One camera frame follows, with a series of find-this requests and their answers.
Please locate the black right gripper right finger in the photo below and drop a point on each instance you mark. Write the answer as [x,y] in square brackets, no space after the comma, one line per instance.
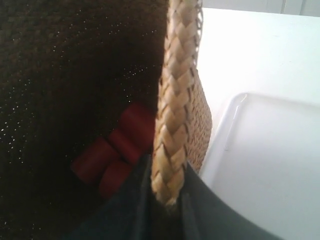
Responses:
[206,217]

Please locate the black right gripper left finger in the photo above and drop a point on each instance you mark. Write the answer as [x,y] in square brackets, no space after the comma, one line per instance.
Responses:
[126,215]

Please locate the brown woven wicker basket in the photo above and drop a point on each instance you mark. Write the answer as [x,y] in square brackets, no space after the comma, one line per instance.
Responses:
[68,70]

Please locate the red cylindrical blocks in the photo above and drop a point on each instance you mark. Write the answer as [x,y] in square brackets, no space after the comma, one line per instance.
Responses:
[138,123]

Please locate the white plastic tray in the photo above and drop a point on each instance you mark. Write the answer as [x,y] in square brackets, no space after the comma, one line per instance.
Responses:
[264,163]

